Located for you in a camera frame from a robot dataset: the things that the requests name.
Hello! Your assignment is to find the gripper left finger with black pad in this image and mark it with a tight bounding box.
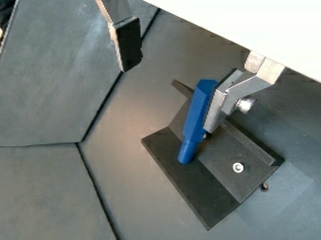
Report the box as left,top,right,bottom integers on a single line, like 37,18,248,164
93,0,144,73

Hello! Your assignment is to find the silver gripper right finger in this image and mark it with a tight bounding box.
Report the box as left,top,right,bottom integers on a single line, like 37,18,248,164
203,52,284,133

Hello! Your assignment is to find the blue peg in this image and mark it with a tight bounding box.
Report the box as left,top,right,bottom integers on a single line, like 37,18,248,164
177,80,217,164

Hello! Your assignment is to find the black fixture stand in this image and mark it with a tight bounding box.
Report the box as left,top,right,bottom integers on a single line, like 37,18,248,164
140,79,286,232

